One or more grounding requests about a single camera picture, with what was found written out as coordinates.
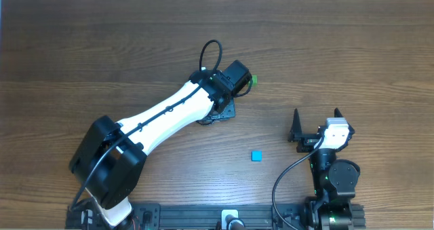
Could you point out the green cube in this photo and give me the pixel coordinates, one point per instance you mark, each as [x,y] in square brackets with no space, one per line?
[254,80]

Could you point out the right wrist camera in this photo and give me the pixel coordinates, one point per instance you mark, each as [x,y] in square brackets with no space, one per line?
[335,133]

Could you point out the blue cube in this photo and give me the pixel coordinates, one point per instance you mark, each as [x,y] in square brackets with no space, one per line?
[256,156]

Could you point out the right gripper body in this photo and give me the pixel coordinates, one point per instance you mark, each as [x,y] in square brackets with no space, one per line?
[306,147]

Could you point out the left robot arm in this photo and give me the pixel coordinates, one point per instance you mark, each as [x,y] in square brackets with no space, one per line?
[169,118]

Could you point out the mounting rail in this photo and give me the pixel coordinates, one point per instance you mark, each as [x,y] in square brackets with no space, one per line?
[196,216]

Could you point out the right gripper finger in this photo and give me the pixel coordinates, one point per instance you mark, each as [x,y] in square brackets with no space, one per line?
[337,114]
[296,130]

